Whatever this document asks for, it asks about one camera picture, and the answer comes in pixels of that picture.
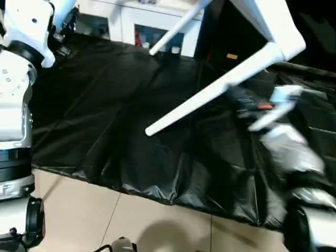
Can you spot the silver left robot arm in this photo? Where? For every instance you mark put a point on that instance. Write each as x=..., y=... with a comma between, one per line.
x=13, y=105

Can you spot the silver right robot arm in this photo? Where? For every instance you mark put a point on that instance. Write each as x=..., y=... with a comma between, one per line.
x=288, y=149

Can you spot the small tan label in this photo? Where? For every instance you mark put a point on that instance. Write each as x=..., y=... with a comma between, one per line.
x=232, y=56

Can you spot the white cabinet with glass doors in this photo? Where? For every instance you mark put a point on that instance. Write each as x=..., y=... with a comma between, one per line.
x=126, y=18

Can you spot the red packet in cabinet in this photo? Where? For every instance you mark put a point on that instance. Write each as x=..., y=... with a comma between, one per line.
x=137, y=38

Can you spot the black work mat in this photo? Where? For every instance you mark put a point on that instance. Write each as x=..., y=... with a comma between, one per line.
x=118, y=105

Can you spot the small white cup in cabinet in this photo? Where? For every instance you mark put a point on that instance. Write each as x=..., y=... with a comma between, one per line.
x=175, y=50

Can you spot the dark rounded object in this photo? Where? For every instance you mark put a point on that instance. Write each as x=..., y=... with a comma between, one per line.
x=123, y=245

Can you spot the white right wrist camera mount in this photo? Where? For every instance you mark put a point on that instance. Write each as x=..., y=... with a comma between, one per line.
x=278, y=105

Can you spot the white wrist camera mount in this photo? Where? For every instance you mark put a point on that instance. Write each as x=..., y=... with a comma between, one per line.
x=29, y=23
x=278, y=105

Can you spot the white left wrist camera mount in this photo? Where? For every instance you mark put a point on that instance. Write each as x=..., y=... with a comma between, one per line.
x=29, y=23

